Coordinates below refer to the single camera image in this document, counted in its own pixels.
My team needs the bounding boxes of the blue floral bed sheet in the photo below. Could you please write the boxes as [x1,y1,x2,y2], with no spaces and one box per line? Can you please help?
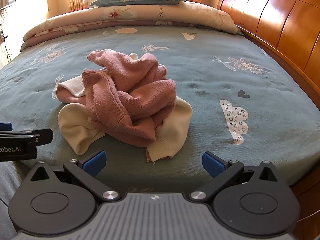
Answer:
[0,24,320,188]

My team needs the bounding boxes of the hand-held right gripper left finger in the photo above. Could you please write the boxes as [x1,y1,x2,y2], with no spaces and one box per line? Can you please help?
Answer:
[30,150,122,203]

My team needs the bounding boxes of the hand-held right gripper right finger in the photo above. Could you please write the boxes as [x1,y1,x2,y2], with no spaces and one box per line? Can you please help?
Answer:
[188,151,279,203]

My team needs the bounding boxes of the pink and cream knit sweater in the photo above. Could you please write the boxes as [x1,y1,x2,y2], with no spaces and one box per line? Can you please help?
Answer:
[56,49,193,164]

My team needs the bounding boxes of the folded floral quilt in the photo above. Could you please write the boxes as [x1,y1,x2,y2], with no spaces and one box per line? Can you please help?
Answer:
[21,1,244,52]

